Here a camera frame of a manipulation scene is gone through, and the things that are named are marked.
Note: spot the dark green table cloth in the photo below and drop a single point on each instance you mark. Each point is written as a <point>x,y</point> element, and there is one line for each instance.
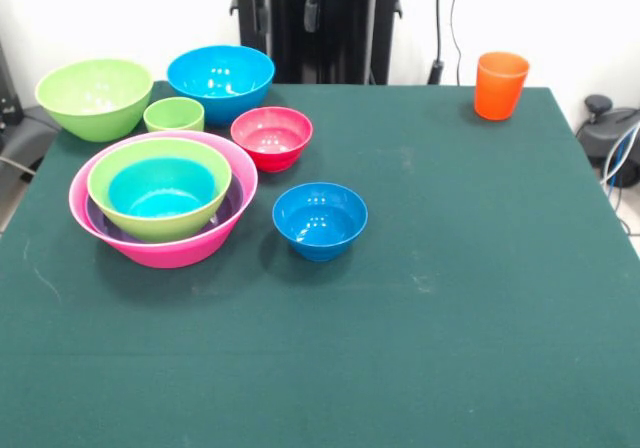
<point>320,343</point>

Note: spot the pink large bowl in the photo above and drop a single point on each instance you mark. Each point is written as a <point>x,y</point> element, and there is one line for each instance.
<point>170,257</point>

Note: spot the red small bowl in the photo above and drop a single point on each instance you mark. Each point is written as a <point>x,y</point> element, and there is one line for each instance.
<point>271,138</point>

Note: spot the turquoise bowl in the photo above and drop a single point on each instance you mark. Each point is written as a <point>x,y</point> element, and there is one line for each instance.
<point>160,190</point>

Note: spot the orange cup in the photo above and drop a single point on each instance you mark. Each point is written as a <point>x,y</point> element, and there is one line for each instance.
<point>500,88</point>

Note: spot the black stand base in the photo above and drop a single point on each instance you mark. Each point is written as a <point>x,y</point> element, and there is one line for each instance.
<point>25,133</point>
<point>607,133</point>

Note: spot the lime green large bowl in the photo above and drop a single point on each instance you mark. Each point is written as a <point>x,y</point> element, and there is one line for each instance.
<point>95,98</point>
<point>160,228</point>

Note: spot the lime green small cup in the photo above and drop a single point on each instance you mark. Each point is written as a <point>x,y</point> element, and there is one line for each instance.
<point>174,114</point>

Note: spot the purple shallow bowl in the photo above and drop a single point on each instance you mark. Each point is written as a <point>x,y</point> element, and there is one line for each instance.
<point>231,208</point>

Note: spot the blue large bowl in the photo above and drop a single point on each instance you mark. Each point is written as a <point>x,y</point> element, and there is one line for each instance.
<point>220,83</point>

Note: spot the dark blue small bowl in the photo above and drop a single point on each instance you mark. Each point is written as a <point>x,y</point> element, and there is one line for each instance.
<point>319,223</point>

